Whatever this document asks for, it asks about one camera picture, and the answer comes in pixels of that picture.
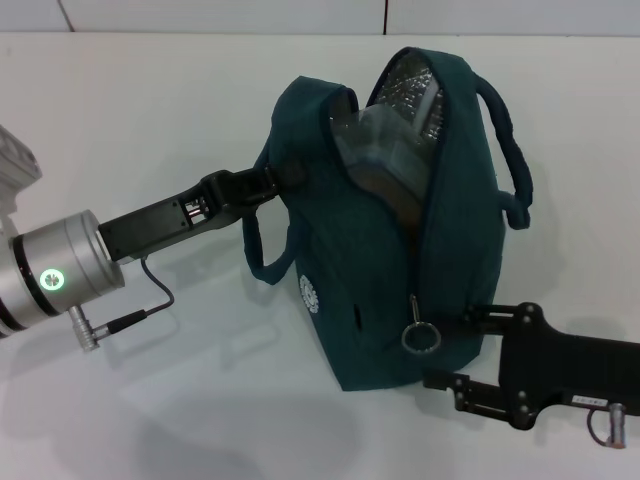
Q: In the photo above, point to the teal insulated lunch bag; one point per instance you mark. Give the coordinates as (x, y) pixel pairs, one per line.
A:
(360, 280)

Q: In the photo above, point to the clear food container blue seal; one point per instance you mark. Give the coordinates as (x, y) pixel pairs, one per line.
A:
(385, 145)

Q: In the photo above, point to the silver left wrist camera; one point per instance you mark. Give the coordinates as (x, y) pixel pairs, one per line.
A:
(15, 170)

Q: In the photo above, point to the white table with rounded corner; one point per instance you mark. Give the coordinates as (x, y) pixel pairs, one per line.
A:
(200, 400)

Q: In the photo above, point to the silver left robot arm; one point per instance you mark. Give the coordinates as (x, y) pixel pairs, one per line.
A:
(65, 270)

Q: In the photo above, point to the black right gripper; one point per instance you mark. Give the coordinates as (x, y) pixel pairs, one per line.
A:
(575, 370)

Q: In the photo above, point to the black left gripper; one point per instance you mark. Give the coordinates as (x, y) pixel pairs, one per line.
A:
(160, 220)

